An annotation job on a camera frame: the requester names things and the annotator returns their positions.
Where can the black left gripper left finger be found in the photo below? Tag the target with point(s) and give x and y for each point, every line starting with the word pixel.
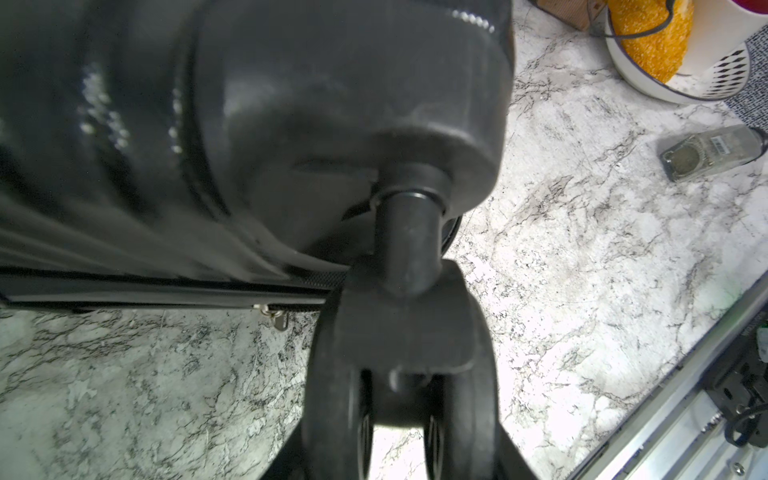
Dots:
pixel 291 460

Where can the white cup red inside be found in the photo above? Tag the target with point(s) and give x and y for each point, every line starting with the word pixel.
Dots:
pixel 719 27

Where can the aluminium front rail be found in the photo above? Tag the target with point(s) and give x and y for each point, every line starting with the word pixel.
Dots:
pixel 647 444

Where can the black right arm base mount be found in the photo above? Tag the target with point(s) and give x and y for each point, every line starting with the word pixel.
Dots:
pixel 737 384

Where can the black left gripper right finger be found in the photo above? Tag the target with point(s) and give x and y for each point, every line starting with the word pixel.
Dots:
pixel 509 463

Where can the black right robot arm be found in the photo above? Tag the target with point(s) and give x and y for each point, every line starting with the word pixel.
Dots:
pixel 713 152

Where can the black ribbed hard-shell suitcase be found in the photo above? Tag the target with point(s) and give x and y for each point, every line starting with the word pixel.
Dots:
pixel 232 153

